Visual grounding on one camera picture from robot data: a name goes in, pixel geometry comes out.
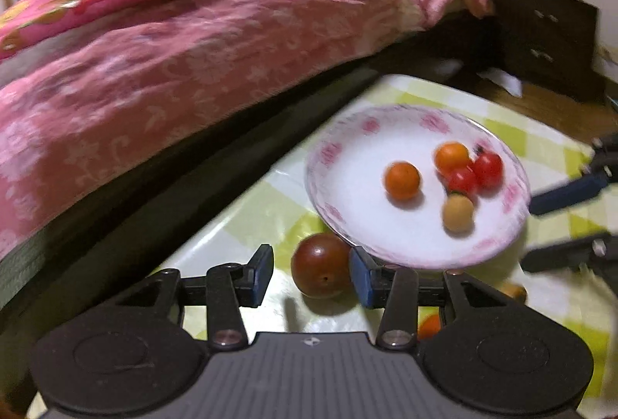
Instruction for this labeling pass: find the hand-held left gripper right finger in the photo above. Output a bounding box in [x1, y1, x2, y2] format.
[348, 246, 513, 349]

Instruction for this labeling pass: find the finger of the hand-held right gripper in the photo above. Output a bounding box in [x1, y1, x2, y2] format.
[528, 136, 618, 217]
[520, 230, 618, 294]

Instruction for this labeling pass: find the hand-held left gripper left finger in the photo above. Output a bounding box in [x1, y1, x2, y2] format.
[116, 244, 275, 349]

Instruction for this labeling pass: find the dark brown-red tomato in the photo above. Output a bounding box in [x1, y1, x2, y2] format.
[290, 233, 354, 300]

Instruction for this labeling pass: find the white plate with pink flowers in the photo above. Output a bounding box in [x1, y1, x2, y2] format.
[305, 105, 532, 271]

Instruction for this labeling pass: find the red cherry tomato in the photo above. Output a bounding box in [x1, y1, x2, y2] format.
[447, 168, 479, 198]
[472, 150, 504, 188]

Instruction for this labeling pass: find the orange mandarin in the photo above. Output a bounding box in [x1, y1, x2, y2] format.
[418, 313, 442, 341]
[435, 142, 471, 175]
[384, 161, 422, 201]

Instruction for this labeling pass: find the green white checkered tablecloth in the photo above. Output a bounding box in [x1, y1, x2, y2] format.
[29, 73, 618, 419]

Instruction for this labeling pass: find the dark wooden bed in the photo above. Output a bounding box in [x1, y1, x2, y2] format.
[0, 0, 505, 337]

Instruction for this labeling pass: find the white paper scrap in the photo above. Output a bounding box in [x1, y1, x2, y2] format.
[478, 67, 523, 98]

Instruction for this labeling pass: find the dark wooden nightstand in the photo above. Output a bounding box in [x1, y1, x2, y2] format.
[495, 0, 605, 104]

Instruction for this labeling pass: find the pink floral bed sheet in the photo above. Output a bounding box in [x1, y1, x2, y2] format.
[0, 0, 494, 255]

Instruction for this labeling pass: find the grey mattress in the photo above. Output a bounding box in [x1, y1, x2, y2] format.
[0, 226, 51, 306]

